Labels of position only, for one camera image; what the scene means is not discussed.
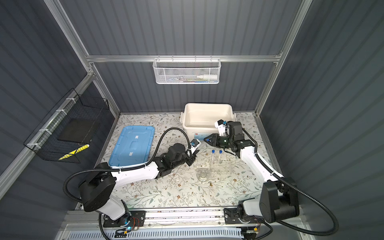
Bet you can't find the black wire basket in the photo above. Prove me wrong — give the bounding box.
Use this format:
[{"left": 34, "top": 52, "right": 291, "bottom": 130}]
[{"left": 24, "top": 90, "right": 110, "bottom": 163}]

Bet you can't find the white plastic storage bin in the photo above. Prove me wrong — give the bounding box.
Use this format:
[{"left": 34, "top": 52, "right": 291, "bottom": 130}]
[{"left": 180, "top": 103, "right": 237, "bottom": 142}]

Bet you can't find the white bottle in basket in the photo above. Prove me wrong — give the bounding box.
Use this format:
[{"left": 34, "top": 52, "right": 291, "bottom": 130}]
[{"left": 197, "top": 75, "right": 219, "bottom": 81}]

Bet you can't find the black pad in basket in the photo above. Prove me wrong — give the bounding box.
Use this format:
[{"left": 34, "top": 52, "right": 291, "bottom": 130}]
[{"left": 58, "top": 119, "right": 100, "bottom": 144}]

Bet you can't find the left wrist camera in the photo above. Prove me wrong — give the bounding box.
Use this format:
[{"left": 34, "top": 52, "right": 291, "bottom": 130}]
[{"left": 190, "top": 139, "right": 201, "bottom": 152}]

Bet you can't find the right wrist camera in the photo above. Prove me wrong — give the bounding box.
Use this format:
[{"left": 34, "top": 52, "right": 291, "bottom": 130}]
[{"left": 215, "top": 120, "right": 228, "bottom": 137}]

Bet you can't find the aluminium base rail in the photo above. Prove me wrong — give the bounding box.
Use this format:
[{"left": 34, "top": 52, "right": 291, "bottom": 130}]
[{"left": 65, "top": 206, "right": 310, "bottom": 232}]

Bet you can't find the blue capped test tube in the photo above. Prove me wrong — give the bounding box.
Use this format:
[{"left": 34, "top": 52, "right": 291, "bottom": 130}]
[
  {"left": 210, "top": 150, "right": 216, "bottom": 169},
  {"left": 217, "top": 150, "right": 223, "bottom": 168}
]

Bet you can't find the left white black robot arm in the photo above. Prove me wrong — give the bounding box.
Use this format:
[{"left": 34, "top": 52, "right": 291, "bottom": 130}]
[{"left": 63, "top": 139, "right": 201, "bottom": 227}]

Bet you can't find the white wire mesh basket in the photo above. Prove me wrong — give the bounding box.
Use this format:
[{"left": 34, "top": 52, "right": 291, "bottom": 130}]
[{"left": 153, "top": 59, "right": 222, "bottom": 85}]

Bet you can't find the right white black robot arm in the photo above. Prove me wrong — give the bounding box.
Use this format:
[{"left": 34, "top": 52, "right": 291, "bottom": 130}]
[{"left": 204, "top": 120, "right": 340, "bottom": 237}]

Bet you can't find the clear glass flask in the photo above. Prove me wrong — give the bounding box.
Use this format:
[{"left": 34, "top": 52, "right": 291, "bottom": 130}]
[{"left": 197, "top": 168, "right": 211, "bottom": 182}]

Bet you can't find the blue plastic lid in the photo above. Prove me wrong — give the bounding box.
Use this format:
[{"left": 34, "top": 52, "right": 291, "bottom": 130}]
[{"left": 109, "top": 126, "right": 155, "bottom": 167}]

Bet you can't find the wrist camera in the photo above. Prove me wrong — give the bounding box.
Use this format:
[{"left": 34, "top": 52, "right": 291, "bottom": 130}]
[
  {"left": 215, "top": 120, "right": 228, "bottom": 137},
  {"left": 190, "top": 139, "right": 201, "bottom": 152}
]

